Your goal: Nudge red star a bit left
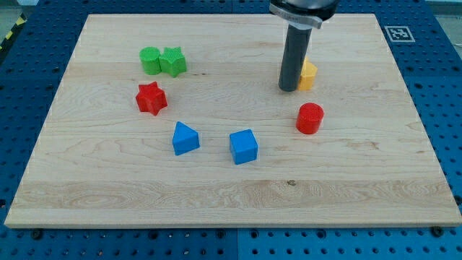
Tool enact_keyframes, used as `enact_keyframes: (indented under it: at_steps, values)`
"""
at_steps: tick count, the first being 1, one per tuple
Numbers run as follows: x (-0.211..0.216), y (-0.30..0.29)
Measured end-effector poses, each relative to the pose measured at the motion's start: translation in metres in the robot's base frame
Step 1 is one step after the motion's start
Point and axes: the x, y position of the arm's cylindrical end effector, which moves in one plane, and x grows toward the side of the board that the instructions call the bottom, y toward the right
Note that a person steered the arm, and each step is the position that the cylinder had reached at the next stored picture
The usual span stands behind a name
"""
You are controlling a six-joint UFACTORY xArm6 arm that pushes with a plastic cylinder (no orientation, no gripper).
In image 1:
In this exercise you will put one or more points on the robot arm flange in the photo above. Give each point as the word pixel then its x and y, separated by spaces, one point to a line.
pixel 304 14

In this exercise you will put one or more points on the red star block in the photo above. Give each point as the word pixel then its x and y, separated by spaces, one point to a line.
pixel 151 98

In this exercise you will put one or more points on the green star block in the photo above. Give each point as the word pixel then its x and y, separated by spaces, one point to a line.
pixel 172 61

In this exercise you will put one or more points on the blue cube block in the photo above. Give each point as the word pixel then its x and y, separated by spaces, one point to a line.
pixel 243 146

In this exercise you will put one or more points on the blue triangle block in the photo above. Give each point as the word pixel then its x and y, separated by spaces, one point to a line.
pixel 185 139

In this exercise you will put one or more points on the wooden board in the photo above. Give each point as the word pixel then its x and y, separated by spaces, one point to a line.
pixel 100 162

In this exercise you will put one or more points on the red cylinder block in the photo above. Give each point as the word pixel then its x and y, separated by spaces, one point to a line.
pixel 309 118

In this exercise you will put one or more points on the yellow pentagon block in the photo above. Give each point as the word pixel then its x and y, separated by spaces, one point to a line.
pixel 307 75

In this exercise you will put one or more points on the green cylinder block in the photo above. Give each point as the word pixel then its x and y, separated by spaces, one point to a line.
pixel 150 62

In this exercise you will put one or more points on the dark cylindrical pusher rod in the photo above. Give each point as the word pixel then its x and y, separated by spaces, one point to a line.
pixel 295 49

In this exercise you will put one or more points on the fiducial marker tag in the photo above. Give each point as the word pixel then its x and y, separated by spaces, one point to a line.
pixel 399 34

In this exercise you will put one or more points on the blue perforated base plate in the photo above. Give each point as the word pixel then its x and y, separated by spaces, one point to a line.
pixel 32 70

